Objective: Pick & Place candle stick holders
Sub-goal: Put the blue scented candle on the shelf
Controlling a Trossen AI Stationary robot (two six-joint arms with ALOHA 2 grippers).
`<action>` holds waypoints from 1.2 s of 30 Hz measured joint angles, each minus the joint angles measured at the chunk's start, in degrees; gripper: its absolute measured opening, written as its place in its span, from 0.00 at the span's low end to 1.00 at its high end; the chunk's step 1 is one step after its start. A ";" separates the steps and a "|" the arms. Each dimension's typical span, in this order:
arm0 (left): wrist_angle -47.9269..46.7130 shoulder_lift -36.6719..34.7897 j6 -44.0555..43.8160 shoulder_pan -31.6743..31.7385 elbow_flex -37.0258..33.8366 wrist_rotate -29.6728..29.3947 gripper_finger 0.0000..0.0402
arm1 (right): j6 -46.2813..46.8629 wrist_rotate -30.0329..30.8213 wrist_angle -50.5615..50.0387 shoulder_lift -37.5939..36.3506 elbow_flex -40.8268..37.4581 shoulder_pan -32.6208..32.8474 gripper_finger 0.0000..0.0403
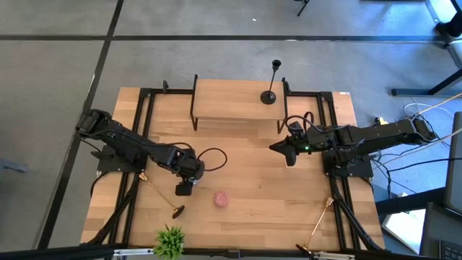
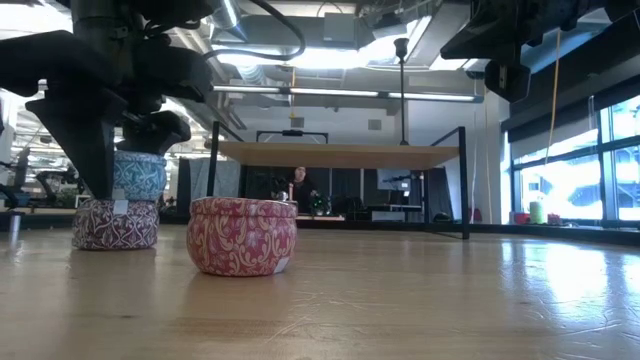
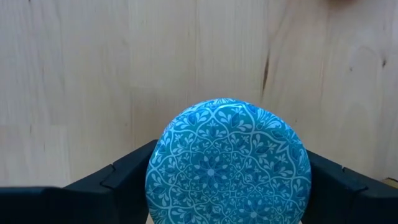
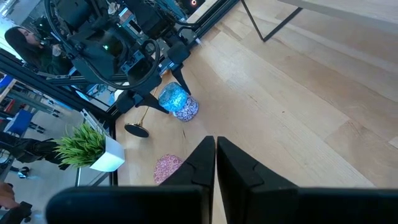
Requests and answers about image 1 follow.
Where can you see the black-legged desk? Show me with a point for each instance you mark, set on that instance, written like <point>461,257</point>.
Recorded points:
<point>415,92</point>

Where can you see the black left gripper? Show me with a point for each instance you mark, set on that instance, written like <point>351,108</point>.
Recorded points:
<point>187,166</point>

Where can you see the wooden shelf riser black legs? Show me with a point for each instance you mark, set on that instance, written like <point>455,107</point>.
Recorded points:
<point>234,104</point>

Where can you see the black aluminium table frame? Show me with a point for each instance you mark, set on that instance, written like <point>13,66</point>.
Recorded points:
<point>305,94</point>

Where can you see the black candlestick holder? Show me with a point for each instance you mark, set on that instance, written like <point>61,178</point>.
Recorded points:
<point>268,97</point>

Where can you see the gold candlestick holder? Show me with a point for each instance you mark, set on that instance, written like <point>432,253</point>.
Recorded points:
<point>317,224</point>
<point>178,212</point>

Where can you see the black overhead rig bar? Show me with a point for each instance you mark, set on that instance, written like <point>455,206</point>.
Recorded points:
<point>54,254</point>

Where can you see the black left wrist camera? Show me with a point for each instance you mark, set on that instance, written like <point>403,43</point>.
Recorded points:
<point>184,189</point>

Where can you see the black keyboard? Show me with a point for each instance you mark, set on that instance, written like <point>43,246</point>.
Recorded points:
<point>451,251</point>

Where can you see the dark grey monitor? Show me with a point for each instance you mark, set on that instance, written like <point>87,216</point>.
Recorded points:
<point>455,162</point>

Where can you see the pink patterned candle tin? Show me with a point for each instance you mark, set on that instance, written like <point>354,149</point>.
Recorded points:
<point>221,199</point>

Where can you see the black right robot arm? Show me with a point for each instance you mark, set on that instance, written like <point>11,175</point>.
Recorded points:
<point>379,133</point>

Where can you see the green artificial plant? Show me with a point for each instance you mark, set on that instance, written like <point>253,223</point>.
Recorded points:
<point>169,242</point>

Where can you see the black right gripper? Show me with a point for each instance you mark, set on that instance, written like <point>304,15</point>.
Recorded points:
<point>310,141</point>

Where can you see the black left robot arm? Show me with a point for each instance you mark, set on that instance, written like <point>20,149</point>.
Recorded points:
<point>126,141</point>

